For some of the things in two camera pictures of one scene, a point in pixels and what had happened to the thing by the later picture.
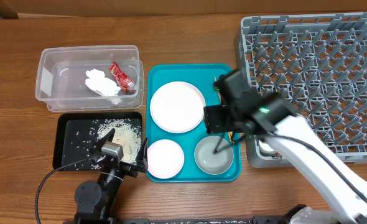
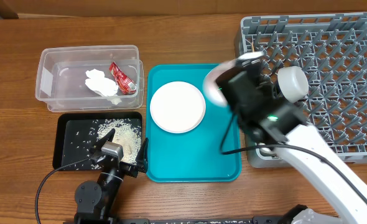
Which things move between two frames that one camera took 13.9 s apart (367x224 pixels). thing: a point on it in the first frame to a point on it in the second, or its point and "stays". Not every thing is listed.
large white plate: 177,107 stays
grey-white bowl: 214,155 to 293,83
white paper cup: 265,149 stays
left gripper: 142,162 stays
